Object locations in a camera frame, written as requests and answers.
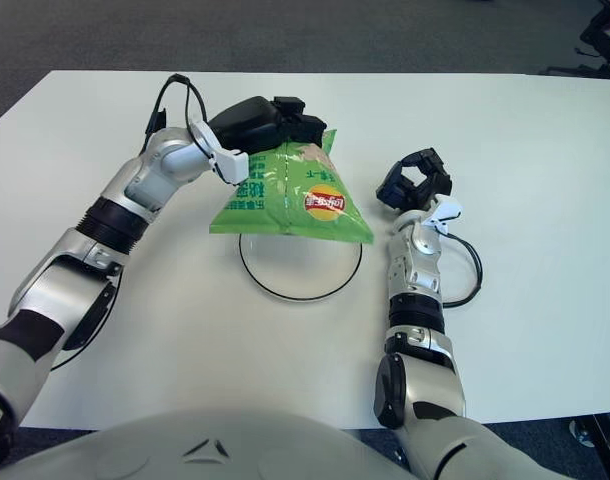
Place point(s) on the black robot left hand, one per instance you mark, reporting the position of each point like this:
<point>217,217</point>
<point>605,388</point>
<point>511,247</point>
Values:
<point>245,122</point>

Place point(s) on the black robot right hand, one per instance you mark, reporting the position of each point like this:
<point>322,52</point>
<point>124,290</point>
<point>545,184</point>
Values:
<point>437,187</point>

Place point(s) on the green potato chip bag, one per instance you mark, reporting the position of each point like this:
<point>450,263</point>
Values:
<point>285,200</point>

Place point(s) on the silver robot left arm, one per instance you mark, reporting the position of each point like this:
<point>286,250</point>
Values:
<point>150,170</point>

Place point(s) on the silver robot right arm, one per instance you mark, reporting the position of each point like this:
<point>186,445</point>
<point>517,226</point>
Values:
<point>420,270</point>

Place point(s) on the white plate black rim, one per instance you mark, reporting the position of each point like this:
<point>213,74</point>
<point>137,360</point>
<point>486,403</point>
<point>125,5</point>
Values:
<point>300,270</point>

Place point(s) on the black chair base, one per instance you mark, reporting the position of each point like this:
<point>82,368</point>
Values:
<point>575,70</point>

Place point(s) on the seated person in dark clothes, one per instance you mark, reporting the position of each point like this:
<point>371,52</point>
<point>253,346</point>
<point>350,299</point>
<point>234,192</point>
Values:
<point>600,35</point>

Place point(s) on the black table leg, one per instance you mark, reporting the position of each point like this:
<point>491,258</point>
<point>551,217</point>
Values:
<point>602,440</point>

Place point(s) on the grey robot torso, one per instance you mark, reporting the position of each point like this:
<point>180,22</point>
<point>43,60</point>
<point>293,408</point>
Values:
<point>210,450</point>

